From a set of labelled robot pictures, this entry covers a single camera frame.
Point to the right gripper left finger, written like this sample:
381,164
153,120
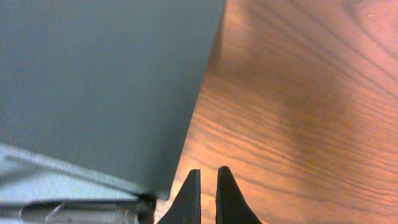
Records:
186,207

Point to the black open gift box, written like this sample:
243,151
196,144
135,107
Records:
96,101

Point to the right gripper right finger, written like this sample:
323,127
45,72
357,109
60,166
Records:
231,207

